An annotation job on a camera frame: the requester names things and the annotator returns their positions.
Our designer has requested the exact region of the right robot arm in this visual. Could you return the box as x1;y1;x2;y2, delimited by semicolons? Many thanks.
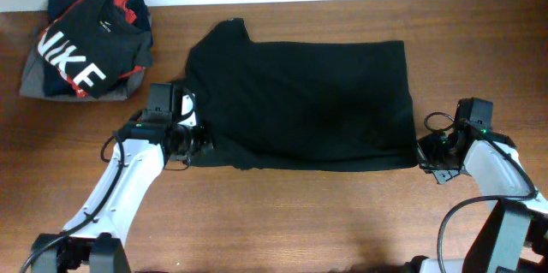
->
406;98;547;273

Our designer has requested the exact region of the black Nike folded shirt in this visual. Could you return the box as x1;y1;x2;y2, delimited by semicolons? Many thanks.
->
36;0;152;98

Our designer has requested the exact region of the red folded shirt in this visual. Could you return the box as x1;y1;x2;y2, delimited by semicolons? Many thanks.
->
36;0;153;98

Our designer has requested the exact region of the grey folded shirt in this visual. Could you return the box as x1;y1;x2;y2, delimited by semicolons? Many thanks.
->
19;35;144;102

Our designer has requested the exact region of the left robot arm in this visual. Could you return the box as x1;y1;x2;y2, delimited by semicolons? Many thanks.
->
21;83;211;273

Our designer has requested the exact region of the black t-shirt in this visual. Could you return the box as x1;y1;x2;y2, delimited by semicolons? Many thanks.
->
182;18;417;172

